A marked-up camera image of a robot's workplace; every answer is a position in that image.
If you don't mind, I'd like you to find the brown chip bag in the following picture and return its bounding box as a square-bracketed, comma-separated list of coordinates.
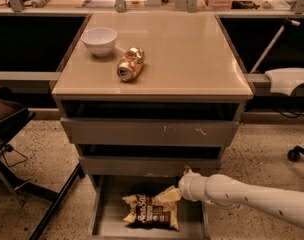
[122, 193, 181, 230]

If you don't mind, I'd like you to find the white curved plastic cover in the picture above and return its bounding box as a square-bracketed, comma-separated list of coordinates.
[265, 68, 304, 96]

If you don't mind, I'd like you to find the grey middle drawer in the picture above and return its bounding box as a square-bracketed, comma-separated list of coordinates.
[78, 144, 223, 177]

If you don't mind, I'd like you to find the black chair left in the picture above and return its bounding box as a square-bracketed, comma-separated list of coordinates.
[0, 87, 85, 240]

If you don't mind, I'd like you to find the grey bottom drawer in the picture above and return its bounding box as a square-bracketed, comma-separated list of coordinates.
[88, 176, 210, 240]

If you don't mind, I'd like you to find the grey top drawer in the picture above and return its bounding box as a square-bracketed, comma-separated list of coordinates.
[59, 100, 241, 148]

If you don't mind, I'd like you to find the grey drawer cabinet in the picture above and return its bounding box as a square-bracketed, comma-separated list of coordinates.
[49, 11, 256, 185]

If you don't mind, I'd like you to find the black office chair base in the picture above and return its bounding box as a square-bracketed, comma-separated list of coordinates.
[287, 146, 304, 162]

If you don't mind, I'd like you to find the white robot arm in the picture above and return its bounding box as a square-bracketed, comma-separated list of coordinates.
[156, 167, 304, 229]

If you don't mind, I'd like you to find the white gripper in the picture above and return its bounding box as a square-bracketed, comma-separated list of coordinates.
[155, 165, 209, 203]

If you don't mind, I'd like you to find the black cable on floor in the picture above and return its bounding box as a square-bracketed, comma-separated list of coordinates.
[0, 143, 30, 168]

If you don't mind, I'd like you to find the grey drawer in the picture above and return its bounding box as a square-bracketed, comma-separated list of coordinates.
[78, 144, 223, 177]
[59, 100, 241, 148]
[88, 176, 210, 240]

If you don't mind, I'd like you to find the white ceramic bowl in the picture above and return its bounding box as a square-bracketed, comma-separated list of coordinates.
[81, 27, 118, 57]

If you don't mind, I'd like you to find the crushed gold soda can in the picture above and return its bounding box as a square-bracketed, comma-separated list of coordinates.
[117, 47, 145, 82]

